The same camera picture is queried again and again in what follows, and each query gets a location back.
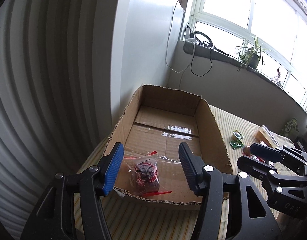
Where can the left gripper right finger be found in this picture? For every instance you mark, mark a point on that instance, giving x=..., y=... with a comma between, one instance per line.
x=192, y=167

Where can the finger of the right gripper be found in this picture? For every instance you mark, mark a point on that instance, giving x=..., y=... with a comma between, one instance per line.
x=254, y=168
x=266, y=153

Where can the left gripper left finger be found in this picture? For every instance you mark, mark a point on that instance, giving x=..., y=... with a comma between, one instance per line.
x=109, y=166

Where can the wafer biscuit pack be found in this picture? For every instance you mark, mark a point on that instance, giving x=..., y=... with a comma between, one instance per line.
x=266, y=137

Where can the dark cake red-trim wrapper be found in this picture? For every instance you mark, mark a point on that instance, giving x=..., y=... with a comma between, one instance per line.
x=144, y=176

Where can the red white small packet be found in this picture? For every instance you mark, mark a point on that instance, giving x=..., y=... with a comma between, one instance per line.
x=247, y=151

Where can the small dark green packet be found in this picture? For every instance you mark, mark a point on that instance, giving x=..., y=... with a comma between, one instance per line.
x=235, y=144

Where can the yellow green jelly cup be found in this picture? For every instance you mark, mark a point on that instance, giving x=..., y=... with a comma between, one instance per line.
x=236, y=135

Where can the green shopping bag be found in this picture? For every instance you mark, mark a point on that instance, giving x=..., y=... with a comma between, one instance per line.
x=290, y=129

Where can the striped tablecloth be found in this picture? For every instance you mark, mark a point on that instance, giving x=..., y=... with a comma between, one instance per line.
x=135, y=218

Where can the brown cardboard box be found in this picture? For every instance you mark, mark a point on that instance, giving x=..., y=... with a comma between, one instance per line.
x=158, y=119

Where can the small figurine on sill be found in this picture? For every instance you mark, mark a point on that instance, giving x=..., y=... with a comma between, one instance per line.
x=277, y=77

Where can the potted spider plant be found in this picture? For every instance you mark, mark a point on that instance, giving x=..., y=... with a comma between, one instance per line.
x=251, y=54

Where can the white power strip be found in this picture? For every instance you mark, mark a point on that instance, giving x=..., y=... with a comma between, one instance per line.
x=189, y=34

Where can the white cabinet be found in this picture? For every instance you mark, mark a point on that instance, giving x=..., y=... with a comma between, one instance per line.
x=144, y=39

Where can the window frame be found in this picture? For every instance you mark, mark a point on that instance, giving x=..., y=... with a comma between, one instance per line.
x=280, y=25

